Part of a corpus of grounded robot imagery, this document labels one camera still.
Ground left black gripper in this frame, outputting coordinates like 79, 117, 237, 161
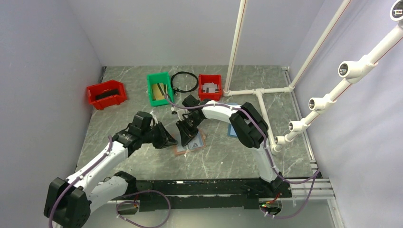
141, 121, 178, 149

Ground white pvc pipe frame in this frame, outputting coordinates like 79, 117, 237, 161
222, 0, 403, 155

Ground purple cable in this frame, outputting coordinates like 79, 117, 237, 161
163, 93, 320, 220
47, 135, 172, 228

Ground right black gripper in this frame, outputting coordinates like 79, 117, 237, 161
176, 114, 203, 147

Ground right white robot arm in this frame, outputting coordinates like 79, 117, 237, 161
176, 95, 285, 197

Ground white cards in red bin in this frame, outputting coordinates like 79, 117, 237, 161
202, 83, 219, 94

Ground black base bar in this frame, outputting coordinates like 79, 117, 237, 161
115, 178, 292, 212

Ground red bin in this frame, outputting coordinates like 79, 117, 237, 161
86, 80, 127, 110
198, 74, 222, 101

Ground left red bin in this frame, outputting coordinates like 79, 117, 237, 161
86, 80, 127, 110

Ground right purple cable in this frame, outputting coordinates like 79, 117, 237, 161
163, 93, 320, 220

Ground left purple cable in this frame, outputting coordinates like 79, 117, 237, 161
47, 135, 172, 228

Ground blue card holder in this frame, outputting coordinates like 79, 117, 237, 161
227, 103, 238, 138

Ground brown card holder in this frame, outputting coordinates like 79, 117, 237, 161
173, 130, 206, 156

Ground green bin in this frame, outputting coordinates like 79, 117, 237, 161
147, 72, 174, 107

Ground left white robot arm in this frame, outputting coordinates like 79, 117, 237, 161
44, 111, 178, 228

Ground right red bin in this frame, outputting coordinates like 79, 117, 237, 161
198, 74, 222, 101

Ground gold card in green bin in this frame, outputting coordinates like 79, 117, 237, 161
152, 83, 168, 100

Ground aluminium rail frame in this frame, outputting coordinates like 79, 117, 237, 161
50, 180, 345, 228

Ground black cable loop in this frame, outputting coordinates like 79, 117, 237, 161
171, 71, 199, 94

